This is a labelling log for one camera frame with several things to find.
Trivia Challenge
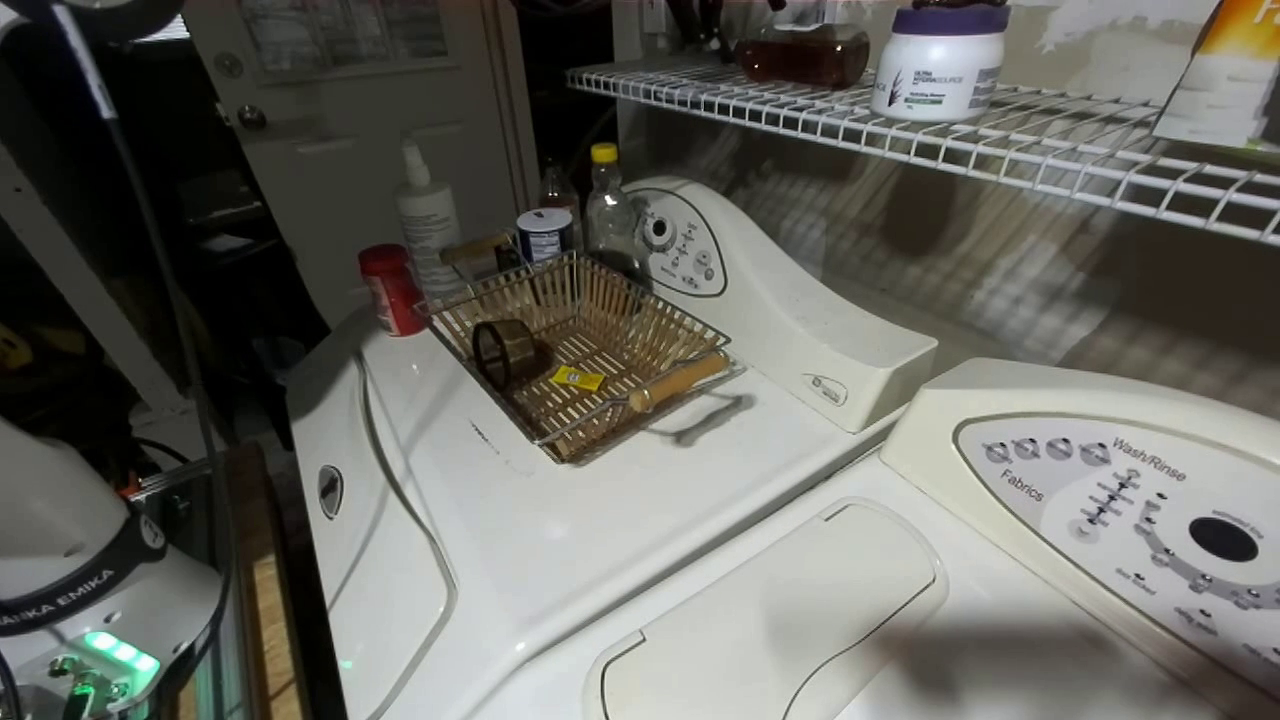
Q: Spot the brown liquid bottle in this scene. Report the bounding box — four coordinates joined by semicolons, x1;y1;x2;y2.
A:
737;18;870;91

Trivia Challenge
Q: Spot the clear bottle yellow cap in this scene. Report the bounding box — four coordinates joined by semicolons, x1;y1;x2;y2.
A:
578;139;652;282

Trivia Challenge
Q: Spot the white spray bottle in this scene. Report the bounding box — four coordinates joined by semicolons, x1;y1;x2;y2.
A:
397;139;466;305

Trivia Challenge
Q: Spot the small yellow item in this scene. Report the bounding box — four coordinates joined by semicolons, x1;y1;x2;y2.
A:
547;358;611;401

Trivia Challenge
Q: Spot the dark tape roll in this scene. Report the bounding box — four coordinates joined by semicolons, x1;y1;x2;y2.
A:
473;316;553;395

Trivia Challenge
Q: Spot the dark small jar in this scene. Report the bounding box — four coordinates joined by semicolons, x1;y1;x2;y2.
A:
513;202;578;272

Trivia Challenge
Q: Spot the white washing machine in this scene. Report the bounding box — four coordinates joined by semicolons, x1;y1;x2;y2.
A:
283;177;942;720

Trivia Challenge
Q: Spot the red lid container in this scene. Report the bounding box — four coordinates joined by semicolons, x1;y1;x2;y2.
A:
355;241;431;340

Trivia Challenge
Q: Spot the white dryer machine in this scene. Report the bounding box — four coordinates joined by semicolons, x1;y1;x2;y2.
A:
463;356;1280;720

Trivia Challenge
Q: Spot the white door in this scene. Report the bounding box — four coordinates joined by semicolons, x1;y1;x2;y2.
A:
175;0;534;330

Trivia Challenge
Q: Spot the white jar purple lid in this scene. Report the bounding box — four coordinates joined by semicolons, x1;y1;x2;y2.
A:
870;0;1011;127

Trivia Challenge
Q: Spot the wooden platform board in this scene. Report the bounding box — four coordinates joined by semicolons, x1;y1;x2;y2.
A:
243;553;308;720

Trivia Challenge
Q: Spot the orange white cardboard box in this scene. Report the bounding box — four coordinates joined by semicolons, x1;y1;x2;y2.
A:
1151;0;1280;153

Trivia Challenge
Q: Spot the wire basket with wooden slats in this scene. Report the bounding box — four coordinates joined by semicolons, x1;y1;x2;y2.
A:
426;249;760;467

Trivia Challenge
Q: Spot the white wire shelf rack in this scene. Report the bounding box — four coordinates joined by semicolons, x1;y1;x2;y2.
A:
565;54;1280;251

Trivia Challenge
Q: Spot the black cable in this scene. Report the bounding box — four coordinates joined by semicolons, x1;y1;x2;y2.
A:
45;0;237;720

